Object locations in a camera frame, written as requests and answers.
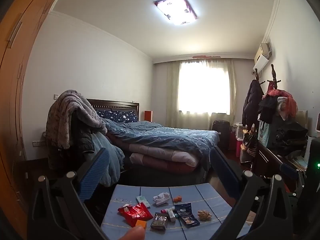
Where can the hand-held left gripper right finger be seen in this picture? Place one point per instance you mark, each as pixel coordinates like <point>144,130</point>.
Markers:
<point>222,170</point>

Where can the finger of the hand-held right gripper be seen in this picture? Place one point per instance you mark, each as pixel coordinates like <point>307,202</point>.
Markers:
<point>288,170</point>

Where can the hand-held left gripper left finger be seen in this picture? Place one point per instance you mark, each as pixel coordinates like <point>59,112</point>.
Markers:
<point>96,170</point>

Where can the white pink-speckled bowl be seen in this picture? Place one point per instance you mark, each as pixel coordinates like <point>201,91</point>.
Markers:
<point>251,217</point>

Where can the red and white packet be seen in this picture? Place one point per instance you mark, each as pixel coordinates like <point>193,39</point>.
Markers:
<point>136,213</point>

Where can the person's left hand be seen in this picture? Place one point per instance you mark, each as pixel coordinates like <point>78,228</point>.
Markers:
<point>133,233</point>

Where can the light blue fleece blanket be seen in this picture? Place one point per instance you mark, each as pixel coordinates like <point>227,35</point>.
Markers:
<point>110,160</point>

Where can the dark wooden desk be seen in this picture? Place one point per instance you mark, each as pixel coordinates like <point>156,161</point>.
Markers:
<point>267,160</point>

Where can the pink storage box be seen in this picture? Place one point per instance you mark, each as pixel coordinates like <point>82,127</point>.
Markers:
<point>235,143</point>

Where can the dark clothes pile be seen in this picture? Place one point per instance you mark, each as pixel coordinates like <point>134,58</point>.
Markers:
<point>292,137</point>

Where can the blue striped tablecloth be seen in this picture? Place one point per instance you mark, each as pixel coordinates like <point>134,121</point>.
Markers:
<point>200,197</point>

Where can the dark padded jacket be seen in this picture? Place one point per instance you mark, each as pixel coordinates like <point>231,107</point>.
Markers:
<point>80,137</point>

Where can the black suitcase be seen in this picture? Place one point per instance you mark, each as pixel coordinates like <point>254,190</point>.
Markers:
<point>221,133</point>

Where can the striped black bag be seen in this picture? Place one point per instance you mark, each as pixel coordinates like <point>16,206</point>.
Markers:
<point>250,145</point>

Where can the teal bag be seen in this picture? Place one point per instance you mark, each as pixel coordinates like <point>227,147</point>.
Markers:
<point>266,133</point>

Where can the white storage box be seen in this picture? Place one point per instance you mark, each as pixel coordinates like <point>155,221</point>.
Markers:
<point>241,130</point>

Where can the beige walnut shell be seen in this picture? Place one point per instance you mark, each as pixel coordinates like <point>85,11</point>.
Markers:
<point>204,215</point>

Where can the orange peel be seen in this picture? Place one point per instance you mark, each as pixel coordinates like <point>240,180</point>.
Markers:
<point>177,199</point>

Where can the green tissue packet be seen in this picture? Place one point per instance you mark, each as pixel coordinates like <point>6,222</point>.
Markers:
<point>143,201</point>

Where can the dark blue snack bag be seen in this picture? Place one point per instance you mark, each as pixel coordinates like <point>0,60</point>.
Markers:
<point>186,213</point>

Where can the blue star-print pillow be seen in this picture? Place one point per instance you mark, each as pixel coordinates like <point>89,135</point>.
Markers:
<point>120,116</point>

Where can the grey bed base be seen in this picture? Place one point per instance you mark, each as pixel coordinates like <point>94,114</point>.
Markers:
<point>162,178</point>

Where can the black garment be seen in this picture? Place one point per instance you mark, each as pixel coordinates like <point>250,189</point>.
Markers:
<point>268,110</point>

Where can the pink and red folded quilt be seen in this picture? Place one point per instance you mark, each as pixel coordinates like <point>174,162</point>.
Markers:
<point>160,156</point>

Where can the teal colourful wrapper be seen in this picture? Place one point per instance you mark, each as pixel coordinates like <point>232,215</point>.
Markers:
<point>177,215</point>

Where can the coat rack with clothes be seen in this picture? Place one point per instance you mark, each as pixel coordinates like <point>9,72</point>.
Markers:
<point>290,105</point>

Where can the grey knitted blanket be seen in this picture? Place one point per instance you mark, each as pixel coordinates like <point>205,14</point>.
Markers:
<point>70,110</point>

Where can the crumpled white paper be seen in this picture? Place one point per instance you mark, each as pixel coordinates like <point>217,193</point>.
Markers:
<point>161,198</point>

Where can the dark wooden headboard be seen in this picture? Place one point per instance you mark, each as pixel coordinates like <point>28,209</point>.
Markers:
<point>112,103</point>

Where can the small white box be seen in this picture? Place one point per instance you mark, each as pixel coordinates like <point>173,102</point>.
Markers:
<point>171,216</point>

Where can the pink printed tube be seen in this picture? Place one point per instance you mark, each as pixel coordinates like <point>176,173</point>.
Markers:
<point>165,209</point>

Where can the small orange box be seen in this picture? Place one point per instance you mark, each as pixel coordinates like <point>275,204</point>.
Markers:
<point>140,224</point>

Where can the orange bedside cabinet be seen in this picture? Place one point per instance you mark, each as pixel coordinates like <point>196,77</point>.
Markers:
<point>148,116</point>

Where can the black hanging coat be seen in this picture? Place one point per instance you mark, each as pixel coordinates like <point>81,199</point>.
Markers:
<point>252,100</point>

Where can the grey snack packet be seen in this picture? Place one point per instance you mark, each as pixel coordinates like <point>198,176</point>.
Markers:
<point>159,221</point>

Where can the cream sheer curtain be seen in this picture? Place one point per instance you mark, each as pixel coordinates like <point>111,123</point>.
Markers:
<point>172,92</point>

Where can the dark wooden coat rack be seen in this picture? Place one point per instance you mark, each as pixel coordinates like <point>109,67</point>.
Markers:
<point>274,78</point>

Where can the wooden wardrobe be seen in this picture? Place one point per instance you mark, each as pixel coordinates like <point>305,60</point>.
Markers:
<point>15,105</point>

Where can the rectangular ceiling lamp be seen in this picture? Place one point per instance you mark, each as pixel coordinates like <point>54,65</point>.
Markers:
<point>175,8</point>

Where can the wall socket strip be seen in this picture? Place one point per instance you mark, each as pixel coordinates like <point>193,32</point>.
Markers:
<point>39,143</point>

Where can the white wall air conditioner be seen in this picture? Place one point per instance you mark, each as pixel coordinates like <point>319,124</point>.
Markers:
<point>261,63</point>

